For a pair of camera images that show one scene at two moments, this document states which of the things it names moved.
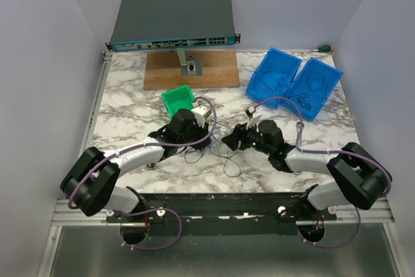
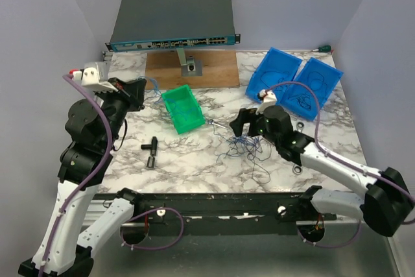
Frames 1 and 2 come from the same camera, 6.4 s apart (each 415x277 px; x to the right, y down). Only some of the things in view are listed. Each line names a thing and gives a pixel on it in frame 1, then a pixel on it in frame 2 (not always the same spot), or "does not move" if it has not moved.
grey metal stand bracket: (191, 67) does not move
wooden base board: (163, 70) does not move
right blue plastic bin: (312, 88) does not move
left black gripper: (203, 132) → (134, 91)
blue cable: (197, 148) → (254, 148)
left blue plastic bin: (271, 77) does not move
